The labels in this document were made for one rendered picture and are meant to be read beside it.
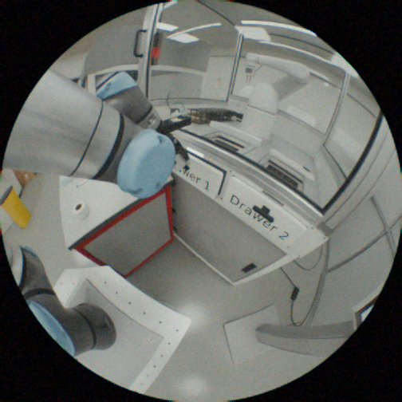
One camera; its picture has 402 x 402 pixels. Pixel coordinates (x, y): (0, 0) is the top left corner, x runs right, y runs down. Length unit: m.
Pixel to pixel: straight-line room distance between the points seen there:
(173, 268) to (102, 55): 1.73
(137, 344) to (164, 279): 0.83
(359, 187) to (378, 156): 0.09
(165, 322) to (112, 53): 1.39
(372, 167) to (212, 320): 1.23
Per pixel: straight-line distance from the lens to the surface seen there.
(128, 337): 0.45
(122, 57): 1.19
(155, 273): 1.20
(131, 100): 0.27
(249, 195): 0.41
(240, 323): 1.24
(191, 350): 1.26
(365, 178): 0.40
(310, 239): 0.48
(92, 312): 0.42
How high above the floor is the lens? 1.16
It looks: 47 degrees down
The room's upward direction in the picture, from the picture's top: 11 degrees clockwise
